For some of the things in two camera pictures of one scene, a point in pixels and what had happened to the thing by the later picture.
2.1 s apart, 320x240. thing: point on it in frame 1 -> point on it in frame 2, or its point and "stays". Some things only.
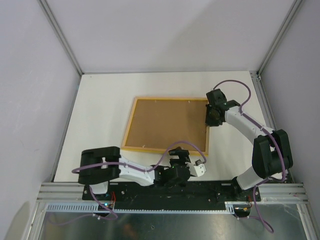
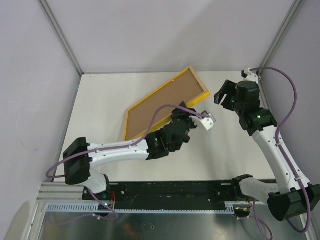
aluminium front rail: x=61 y=192 stays
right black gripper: x=208 y=121 -> x=228 y=88
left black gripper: x=183 y=155 -> x=185 y=114
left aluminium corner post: x=53 y=20 stays
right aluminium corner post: x=289 y=17 stays
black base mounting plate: x=177 y=195 stays
